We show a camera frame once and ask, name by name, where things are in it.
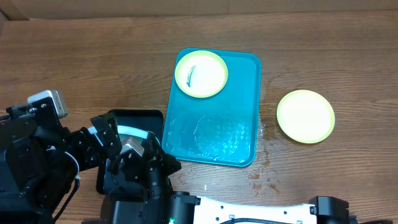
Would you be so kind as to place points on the teal plastic tray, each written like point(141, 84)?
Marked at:
point(220, 129)

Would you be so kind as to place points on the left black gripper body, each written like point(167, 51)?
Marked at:
point(83, 148)

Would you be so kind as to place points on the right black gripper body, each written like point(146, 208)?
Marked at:
point(157, 180)

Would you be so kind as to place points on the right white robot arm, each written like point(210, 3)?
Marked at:
point(190, 209)

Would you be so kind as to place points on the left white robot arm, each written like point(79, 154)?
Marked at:
point(41, 161)

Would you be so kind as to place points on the yellow-rimmed plate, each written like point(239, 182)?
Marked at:
point(201, 74)
point(305, 116)

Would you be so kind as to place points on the black plastic tray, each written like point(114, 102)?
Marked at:
point(147, 120)

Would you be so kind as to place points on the light blue plate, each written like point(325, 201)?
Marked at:
point(127, 130)

